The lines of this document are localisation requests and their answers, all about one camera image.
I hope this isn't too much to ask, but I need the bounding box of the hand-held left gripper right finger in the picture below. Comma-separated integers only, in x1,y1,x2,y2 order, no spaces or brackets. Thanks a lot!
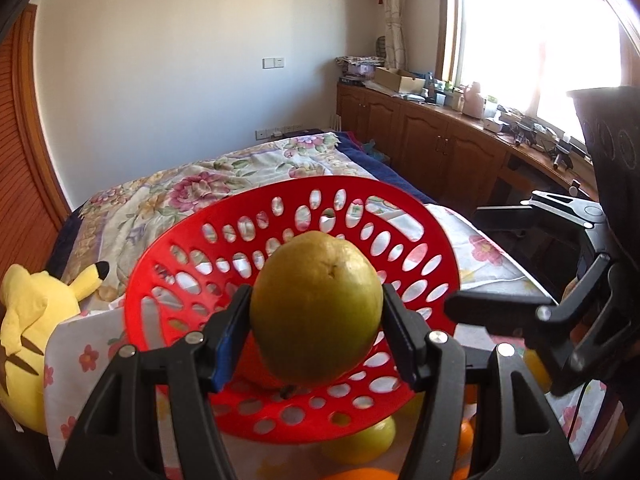
382,282,584,480

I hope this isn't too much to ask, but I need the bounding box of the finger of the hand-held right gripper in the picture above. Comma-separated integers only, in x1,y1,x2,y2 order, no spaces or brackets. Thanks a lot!
472,190,609,234
444,254,622,396

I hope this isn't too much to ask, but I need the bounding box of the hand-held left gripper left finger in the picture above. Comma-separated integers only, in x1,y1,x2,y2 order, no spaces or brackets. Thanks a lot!
55,284,253,480

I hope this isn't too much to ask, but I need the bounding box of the yellow-green round fruit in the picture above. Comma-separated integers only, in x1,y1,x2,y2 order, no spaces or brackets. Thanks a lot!
249,230,385,386
320,414,397,465

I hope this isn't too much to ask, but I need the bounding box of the red perforated plastic basket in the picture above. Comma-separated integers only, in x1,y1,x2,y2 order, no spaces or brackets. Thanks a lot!
124,176,461,447

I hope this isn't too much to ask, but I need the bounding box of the wooden cabinet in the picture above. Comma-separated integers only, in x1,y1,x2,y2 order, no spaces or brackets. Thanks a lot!
336,82,601,222

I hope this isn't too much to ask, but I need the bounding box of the pink bottle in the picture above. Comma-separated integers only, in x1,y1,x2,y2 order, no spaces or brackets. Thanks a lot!
462,81,486,117

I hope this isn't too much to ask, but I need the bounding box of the navy blue bed sheet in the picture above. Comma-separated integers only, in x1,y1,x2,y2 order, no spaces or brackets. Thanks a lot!
340,130,437,207

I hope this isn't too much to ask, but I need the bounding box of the white flower-print cloth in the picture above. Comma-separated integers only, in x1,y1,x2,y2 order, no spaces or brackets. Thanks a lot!
42,202,627,480

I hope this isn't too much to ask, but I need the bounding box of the floral blanket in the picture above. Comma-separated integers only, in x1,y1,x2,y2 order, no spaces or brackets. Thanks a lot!
60,132,426,302

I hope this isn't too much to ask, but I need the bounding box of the window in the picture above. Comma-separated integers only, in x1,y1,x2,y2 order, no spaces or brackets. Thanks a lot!
435,0,640,132

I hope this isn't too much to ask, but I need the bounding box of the cardboard box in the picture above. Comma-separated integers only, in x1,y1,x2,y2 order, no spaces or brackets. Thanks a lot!
374,66,421,94

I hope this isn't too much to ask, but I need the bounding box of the yellow plush toy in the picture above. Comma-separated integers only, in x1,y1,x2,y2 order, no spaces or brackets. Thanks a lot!
0,261,111,436

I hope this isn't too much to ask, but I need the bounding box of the patterned curtain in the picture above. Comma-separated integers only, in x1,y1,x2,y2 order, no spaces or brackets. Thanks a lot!
375,0,409,69

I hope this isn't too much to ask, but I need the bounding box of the wooden wardrobe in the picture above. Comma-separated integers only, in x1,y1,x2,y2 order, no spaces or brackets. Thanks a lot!
0,2,72,281

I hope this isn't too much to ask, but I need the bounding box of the black cable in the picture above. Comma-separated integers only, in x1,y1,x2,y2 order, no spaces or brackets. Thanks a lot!
566,384,588,442

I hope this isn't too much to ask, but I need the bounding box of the white wall outlet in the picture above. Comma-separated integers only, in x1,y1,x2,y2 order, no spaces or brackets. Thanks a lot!
255,125,304,141

